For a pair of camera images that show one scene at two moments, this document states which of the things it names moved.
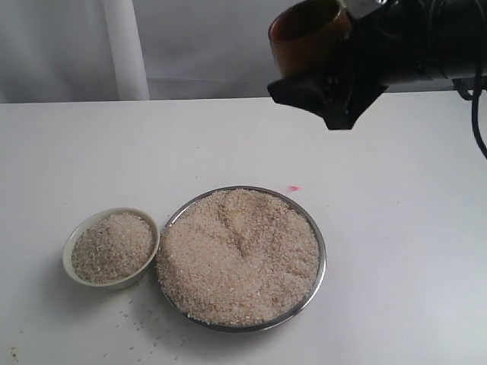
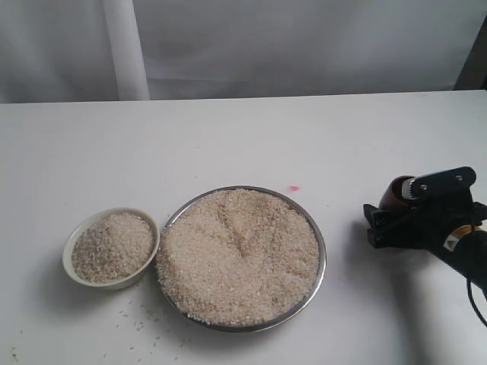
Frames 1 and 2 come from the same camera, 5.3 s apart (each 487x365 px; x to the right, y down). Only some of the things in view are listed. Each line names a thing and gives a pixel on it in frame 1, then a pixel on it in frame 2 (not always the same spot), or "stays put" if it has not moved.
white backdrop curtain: [65, 51] stays put
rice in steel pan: [239, 257] stays put
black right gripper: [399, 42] → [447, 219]
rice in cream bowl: [112, 247] stays put
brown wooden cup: [310, 40] → [398, 195]
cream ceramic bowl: [111, 249] stays put
